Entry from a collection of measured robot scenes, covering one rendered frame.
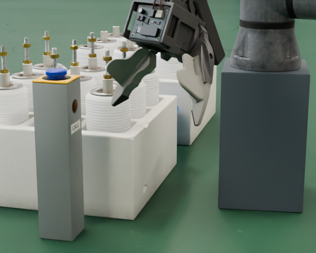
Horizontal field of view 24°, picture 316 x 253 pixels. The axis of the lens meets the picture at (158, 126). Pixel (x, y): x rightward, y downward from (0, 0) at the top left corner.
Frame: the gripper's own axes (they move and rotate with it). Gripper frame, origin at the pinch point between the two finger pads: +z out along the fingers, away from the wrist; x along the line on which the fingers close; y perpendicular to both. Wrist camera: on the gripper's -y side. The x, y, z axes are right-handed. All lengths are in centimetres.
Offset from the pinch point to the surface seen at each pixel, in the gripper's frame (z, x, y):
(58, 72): -5.4, -39.4, -15.9
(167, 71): -21, -68, -79
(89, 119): 0, -46, -34
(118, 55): -21, -81, -72
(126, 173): 9, -36, -38
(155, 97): -10, -51, -58
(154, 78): -14, -51, -56
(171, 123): -5, -50, -65
